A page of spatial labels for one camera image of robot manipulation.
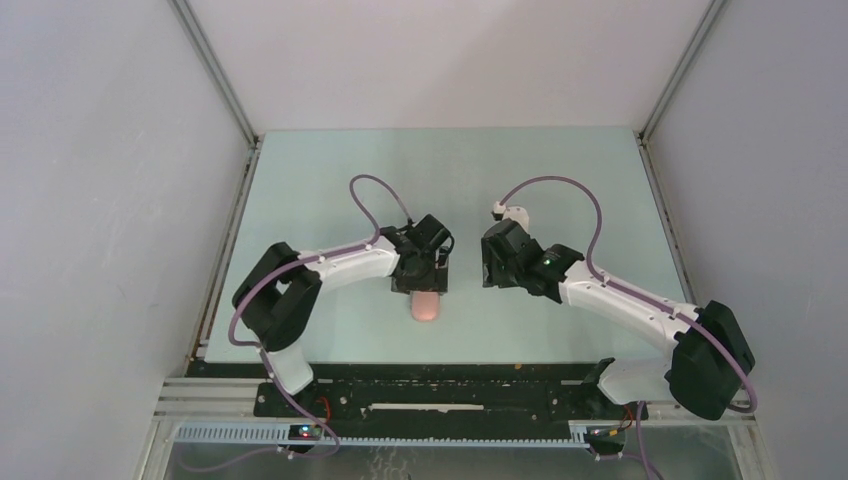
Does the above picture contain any aluminium frame post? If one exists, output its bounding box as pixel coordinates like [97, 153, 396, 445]
[638, 0, 731, 144]
[168, 0, 259, 149]

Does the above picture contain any right controller board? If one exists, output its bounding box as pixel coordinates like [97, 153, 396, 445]
[585, 428, 626, 445]

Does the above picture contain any aluminium extrusion rail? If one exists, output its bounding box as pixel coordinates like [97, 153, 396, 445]
[645, 399, 756, 426]

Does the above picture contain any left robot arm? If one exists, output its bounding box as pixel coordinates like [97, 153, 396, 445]
[232, 215, 455, 417]

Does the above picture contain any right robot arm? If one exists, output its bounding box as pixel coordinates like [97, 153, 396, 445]
[481, 219, 755, 421]

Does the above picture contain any right aluminium frame post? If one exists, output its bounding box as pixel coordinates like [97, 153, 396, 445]
[638, 0, 731, 144]

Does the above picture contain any left aluminium frame post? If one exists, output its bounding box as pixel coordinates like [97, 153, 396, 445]
[168, 0, 259, 149]

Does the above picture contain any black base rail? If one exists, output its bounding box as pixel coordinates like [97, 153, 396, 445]
[253, 363, 647, 439]

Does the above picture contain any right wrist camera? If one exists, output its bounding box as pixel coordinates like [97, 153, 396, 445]
[491, 203, 529, 232]

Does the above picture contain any left controller board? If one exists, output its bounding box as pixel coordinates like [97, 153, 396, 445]
[288, 424, 324, 441]

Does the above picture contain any controller board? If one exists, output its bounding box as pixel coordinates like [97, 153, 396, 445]
[585, 428, 626, 445]
[288, 424, 324, 441]

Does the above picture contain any white cable duct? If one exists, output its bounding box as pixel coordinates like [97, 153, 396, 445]
[172, 422, 588, 448]

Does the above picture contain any pink glasses case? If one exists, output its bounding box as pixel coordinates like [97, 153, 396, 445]
[410, 291, 441, 323]

